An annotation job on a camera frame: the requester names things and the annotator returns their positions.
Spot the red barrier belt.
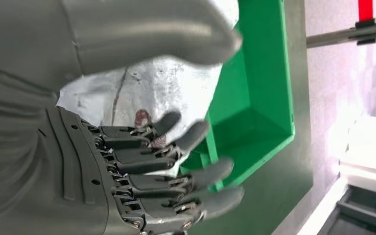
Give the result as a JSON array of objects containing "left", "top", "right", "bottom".
[{"left": 358, "top": 0, "right": 374, "bottom": 22}]

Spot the white box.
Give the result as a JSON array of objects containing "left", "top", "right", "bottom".
[{"left": 326, "top": 103, "right": 376, "bottom": 198}]

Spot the green plastic crate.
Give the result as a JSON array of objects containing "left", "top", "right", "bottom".
[{"left": 180, "top": 0, "right": 296, "bottom": 192}]

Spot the dark window frame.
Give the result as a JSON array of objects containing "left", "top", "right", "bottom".
[{"left": 317, "top": 186, "right": 376, "bottom": 235}]

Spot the metal barrier stanchion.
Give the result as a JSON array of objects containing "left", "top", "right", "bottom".
[{"left": 306, "top": 19, "right": 376, "bottom": 49}]

